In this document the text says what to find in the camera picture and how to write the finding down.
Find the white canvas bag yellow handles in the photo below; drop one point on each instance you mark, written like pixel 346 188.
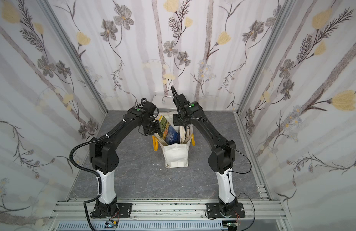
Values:
pixel 175 155

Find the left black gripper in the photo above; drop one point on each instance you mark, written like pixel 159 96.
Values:
pixel 154 128

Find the black mounting plate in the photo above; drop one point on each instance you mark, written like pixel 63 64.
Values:
pixel 120 210
pixel 218 210

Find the green blue Animal Farm book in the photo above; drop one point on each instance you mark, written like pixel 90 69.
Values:
pixel 167 132

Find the silver aluminium first aid case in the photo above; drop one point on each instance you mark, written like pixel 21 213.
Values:
pixel 164 103

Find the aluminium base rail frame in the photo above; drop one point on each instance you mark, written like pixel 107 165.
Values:
pixel 267 213

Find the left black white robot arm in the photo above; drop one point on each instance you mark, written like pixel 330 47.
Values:
pixel 105 160

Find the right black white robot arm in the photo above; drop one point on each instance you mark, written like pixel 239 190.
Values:
pixel 222 151

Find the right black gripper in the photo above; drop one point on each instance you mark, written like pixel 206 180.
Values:
pixel 178 120

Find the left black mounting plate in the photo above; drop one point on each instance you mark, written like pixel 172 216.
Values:
pixel 120 210

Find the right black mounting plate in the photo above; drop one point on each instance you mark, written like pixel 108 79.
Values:
pixel 218 210

